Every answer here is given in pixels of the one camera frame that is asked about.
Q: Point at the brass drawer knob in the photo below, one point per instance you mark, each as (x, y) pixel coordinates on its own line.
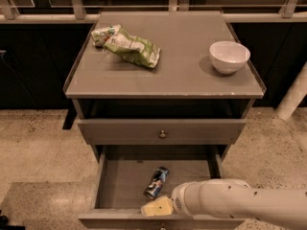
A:
(163, 134)
(162, 226)

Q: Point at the metal window railing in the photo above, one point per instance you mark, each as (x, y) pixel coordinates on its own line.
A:
(88, 11)

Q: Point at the green chip bag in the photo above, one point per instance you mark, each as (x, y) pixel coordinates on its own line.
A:
(131, 48)

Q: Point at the brass top drawer knob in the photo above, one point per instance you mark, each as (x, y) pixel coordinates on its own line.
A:
(163, 134)

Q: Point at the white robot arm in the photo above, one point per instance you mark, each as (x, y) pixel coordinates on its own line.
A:
(229, 199)

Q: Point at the blue redbull can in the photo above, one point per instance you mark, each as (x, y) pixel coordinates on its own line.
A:
(156, 183)

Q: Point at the grey open middle drawer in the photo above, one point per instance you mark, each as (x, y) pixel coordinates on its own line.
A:
(119, 192)

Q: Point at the brass middle drawer knob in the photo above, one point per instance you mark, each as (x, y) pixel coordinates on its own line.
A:
(162, 226)

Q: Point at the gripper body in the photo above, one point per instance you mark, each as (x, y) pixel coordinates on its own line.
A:
(178, 199)

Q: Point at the white ceramic bowl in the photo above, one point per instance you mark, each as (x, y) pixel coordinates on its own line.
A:
(228, 57)

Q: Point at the grey drawer cabinet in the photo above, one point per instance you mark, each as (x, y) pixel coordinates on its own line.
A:
(183, 85)

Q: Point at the grey top drawer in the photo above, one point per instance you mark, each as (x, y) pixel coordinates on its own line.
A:
(146, 131)

